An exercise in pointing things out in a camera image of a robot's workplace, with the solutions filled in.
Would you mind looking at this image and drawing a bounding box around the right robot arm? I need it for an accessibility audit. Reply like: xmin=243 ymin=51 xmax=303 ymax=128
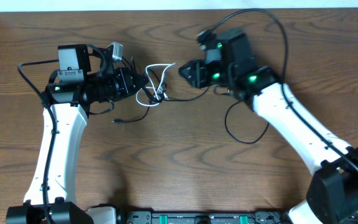
xmin=179 ymin=29 xmax=358 ymax=223

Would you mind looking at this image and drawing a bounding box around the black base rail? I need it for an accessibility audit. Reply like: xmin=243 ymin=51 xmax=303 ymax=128
xmin=85 ymin=203 xmax=358 ymax=224

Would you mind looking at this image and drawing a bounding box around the left camera black cable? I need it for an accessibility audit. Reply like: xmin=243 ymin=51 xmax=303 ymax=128
xmin=17 ymin=58 xmax=60 ymax=224

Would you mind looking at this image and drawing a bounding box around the white usb cable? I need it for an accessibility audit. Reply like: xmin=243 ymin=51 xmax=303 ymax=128
xmin=135 ymin=62 xmax=177 ymax=108

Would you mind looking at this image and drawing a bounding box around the black usb cable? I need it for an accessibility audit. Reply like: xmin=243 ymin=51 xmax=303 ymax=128
xmin=88 ymin=55 xmax=211 ymax=124
xmin=213 ymin=85 xmax=270 ymax=145

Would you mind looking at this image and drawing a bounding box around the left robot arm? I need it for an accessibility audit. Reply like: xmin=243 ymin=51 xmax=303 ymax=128
xmin=6 ymin=42 xmax=148 ymax=223

